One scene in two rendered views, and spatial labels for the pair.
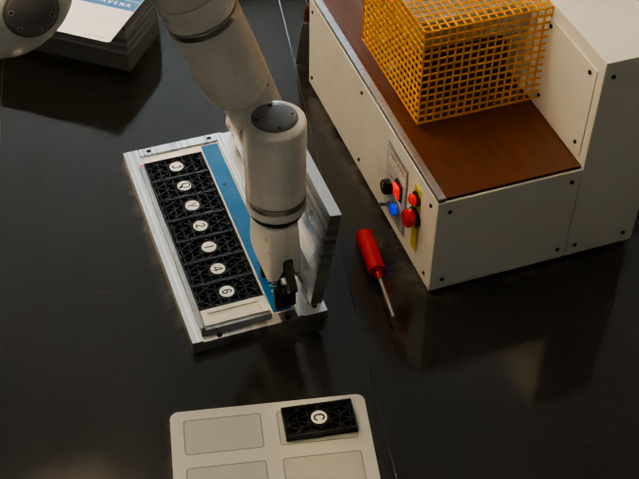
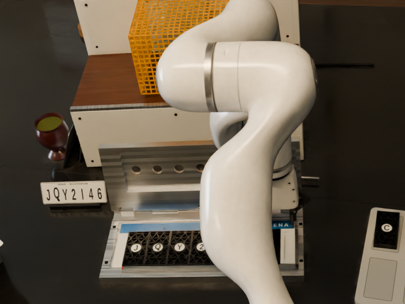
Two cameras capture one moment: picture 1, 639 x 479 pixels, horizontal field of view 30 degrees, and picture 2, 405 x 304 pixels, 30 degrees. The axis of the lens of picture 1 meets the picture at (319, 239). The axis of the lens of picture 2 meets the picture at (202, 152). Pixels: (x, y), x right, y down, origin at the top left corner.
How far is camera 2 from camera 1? 133 cm
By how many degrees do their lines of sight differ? 42
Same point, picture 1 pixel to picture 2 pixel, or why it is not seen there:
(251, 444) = (393, 266)
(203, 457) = (396, 292)
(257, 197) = (282, 159)
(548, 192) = not seen: hidden behind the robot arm
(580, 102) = (282, 12)
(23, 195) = not seen: outside the picture
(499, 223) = not seen: hidden behind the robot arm
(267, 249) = (291, 187)
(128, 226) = (167, 294)
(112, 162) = (96, 291)
